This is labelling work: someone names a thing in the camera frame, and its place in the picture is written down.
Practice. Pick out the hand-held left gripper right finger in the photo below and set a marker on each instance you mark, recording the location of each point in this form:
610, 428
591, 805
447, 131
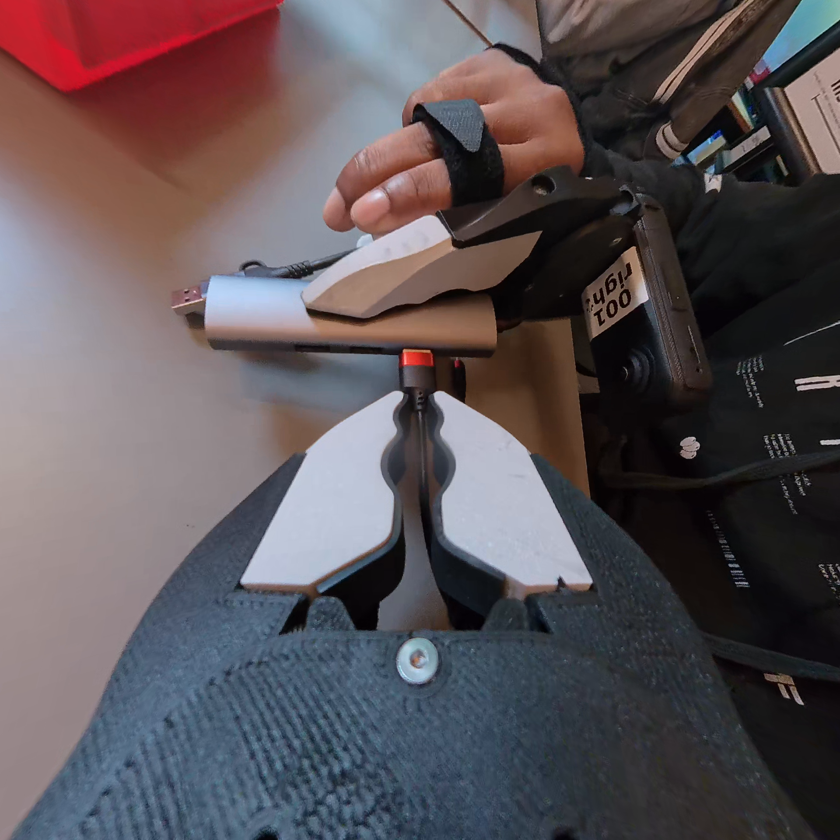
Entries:
512, 512

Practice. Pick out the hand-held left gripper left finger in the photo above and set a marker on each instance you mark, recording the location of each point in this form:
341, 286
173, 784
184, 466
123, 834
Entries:
328, 512

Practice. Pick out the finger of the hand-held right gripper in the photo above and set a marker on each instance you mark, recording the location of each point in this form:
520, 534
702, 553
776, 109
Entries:
407, 269
459, 377

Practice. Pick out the red plastic bin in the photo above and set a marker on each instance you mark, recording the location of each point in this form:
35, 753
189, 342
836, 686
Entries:
98, 33

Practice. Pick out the person's right forearm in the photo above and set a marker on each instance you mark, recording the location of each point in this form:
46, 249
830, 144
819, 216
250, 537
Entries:
656, 184

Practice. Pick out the printed marker board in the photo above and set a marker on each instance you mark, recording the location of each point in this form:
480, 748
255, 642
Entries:
817, 111

